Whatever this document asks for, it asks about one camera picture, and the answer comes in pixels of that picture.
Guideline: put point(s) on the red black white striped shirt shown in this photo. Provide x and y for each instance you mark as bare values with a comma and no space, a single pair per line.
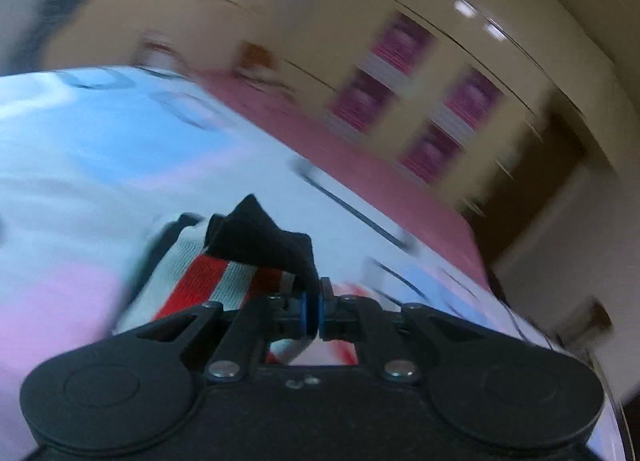
210,281

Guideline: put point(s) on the reddish brown object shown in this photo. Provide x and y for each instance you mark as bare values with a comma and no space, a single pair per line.
156,50

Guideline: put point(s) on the cream wardrobe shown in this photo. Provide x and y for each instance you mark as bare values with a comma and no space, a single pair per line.
320,41

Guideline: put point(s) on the brown wooden object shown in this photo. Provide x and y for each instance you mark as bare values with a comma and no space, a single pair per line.
256,58

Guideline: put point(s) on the printed pastel blanket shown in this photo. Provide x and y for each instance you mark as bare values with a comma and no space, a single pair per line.
100,166

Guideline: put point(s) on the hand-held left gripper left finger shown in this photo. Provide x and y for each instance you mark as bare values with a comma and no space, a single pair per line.
303,314

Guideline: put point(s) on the dark brown wooden door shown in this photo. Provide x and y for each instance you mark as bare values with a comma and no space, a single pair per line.
530,171

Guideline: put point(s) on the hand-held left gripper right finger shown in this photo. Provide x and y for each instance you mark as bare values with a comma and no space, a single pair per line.
323,313

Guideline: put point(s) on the cream arched headboard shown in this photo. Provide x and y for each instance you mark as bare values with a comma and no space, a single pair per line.
150,6

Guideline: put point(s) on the pink bed sheet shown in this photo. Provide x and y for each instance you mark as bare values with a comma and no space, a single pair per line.
375,176

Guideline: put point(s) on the purple patterned wardrobe panel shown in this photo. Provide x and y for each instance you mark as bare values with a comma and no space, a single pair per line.
472,93
400,41
362,98
432,151

